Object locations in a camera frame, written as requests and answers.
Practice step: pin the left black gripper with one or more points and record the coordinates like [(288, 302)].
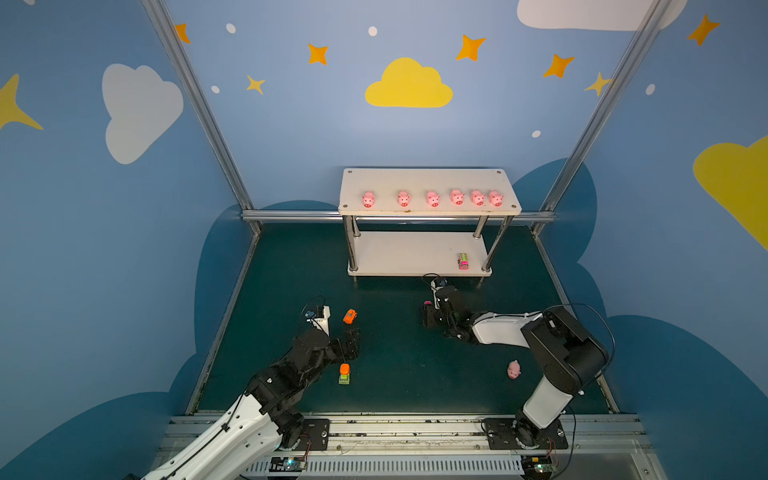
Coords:
[(341, 346)]

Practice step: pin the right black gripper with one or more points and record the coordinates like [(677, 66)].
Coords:
[(432, 315)]

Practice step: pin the pink green toy truck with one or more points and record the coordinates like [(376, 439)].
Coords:
[(462, 261)]

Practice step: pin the pink pig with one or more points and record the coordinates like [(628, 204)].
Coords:
[(404, 199), (433, 199), (478, 198), (368, 199), (457, 197), (514, 370), (495, 198)]

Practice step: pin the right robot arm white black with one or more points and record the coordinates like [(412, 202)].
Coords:
[(568, 355)]

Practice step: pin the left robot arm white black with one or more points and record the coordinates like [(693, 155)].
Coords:
[(263, 418)]

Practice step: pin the white two-tier shelf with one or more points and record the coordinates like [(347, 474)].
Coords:
[(392, 253)]

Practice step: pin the orange green toy truck left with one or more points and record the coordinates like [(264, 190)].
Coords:
[(344, 374)]

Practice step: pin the orange toy car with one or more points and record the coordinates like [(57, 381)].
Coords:
[(350, 317)]

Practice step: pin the left controller board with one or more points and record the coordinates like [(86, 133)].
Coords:
[(287, 465)]

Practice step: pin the controller board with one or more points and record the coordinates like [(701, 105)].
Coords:
[(287, 465), (537, 468)]

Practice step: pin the right controller board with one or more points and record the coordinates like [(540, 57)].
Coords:
[(537, 468)]

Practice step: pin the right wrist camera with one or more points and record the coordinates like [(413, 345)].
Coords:
[(436, 284)]

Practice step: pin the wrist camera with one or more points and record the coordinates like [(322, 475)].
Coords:
[(436, 284), (318, 317)]

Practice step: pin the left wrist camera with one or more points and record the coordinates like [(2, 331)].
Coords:
[(318, 317)]

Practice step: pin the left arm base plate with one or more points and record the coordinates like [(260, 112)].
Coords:
[(313, 435)]

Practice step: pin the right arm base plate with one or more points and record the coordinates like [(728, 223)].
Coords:
[(522, 434)]

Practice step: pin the rear aluminium frame bar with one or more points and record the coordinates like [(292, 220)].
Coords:
[(284, 216)]

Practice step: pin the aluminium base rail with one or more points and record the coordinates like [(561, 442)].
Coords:
[(442, 446)]

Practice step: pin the right aluminium frame post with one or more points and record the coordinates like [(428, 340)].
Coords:
[(638, 47)]

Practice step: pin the aluminium frame post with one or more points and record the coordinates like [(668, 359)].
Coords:
[(161, 20), (638, 47)]

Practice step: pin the left aluminium frame post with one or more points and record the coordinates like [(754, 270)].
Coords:
[(161, 20)]

